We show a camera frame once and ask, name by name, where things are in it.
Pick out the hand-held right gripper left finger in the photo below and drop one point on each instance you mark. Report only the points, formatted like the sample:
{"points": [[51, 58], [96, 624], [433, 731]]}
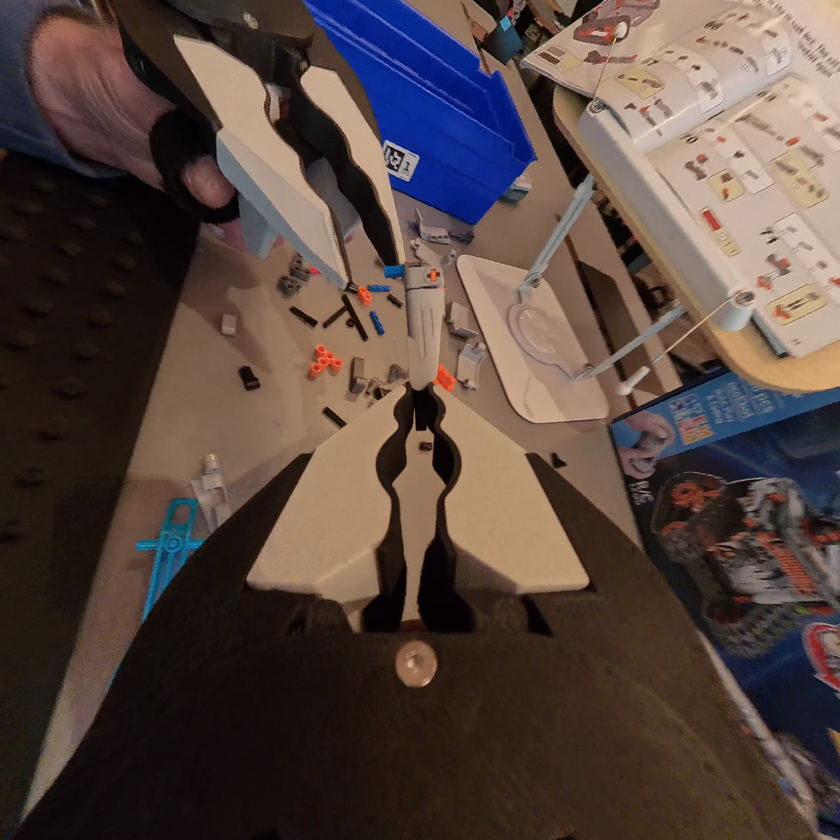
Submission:
{"points": [[321, 525]]}

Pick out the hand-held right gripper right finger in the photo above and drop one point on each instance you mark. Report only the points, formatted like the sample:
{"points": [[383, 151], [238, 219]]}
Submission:
{"points": [[518, 525]]}

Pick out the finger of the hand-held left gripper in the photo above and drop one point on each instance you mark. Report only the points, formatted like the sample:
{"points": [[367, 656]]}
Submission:
{"points": [[341, 111], [236, 98]]}

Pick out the light grey cross-hole connector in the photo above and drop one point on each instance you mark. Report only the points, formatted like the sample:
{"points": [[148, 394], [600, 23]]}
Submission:
{"points": [[417, 275]]}

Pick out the orange two-hole connector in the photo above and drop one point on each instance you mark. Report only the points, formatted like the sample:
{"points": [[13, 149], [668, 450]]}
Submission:
{"points": [[364, 296]]}

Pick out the orange knobby bush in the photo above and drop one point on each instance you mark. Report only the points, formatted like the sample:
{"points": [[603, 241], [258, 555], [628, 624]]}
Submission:
{"points": [[434, 274]]}

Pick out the light grey beam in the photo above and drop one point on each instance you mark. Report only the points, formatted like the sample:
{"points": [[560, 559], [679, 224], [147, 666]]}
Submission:
{"points": [[423, 328]]}

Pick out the person's left forearm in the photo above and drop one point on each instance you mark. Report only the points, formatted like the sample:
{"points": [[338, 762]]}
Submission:
{"points": [[13, 79]]}

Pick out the dark grey elbow connector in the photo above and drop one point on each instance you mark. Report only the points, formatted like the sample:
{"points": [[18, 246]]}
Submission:
{"points": [[374, 387]]}

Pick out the person's left hand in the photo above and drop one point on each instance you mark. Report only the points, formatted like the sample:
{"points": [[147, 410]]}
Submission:
{"points": [[98, 98]]}

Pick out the blue storage box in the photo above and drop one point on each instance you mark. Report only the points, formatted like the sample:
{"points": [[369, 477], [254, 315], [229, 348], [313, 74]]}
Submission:
{"points": [[426, 98]]}

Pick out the light grey long block piece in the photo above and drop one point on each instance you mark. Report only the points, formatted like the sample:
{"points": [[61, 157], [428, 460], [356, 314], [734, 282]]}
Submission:
{"points": [[210, 489]]}

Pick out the light grey angled panel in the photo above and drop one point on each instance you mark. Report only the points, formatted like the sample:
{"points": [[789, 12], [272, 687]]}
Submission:
{"points": [[432, 226]]}

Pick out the grey L-shaped beam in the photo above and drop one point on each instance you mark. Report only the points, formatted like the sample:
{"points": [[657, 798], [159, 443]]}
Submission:
{"points": [[357, 379]]}

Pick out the teal separator tool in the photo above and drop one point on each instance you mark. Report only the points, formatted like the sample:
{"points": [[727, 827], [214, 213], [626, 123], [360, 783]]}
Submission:
{"points": [[172, 543]]}

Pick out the dark grey holed beam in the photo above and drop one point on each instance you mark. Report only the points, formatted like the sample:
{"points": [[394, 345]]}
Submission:
{"points": [[300, 266]]}

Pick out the orange five-hole connector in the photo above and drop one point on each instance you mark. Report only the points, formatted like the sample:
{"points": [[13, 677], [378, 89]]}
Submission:
{"points": [[325, 362]]}

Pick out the orange flat panel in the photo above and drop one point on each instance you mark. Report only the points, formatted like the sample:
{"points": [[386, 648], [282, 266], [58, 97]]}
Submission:
{"points": [[445, 379]]}

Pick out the black short connector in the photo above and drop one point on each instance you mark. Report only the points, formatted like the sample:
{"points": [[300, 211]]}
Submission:
{"points": [[249, 378]]}

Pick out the grey curved panel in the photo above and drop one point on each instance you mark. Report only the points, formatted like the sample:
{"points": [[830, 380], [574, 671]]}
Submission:
{"points": [[471, 364], [430, 254], [460, 321]]}

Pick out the dark grey pin connector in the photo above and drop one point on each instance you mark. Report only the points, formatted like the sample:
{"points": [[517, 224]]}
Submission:
{"points": [[397, 374]]}

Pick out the dark grey short beam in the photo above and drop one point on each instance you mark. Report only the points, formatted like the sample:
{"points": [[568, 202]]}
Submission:
{"points": [[461, 236]]}

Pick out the dark grey triple tube connector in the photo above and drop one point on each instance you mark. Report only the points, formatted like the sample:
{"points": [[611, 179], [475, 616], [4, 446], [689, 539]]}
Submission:
{"points": [[287, 283]]}

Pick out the dark teal cup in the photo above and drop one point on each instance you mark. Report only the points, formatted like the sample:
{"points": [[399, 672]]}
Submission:
{"points": [[506, 39]]}

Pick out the white tipped rod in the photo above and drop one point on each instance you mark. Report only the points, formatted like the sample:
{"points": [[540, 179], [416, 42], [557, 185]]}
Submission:
{"points": [[618, 29], [633, 382]]}

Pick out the grey controller hub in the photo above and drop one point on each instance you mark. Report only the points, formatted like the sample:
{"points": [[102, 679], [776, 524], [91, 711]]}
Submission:
{"points": [[517, 189]]}

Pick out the black long pin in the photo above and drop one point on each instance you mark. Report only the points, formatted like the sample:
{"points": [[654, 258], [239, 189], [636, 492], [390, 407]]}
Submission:
{"points": [[303, 316]]}

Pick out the robot kit box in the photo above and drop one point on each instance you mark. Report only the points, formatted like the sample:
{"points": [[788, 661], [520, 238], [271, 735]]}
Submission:
{"points": [[722, 590]]}

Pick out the light grey slope tile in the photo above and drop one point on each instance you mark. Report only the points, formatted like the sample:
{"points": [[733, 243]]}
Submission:
{"points": [[228, 325]]}

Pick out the black dimpled mat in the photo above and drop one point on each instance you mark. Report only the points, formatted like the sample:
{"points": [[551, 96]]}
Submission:
{"points": [[65, 394]]}

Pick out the instruction booklet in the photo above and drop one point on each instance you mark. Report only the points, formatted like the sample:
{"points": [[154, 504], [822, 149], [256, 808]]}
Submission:
{"points": [[754, 131]]}

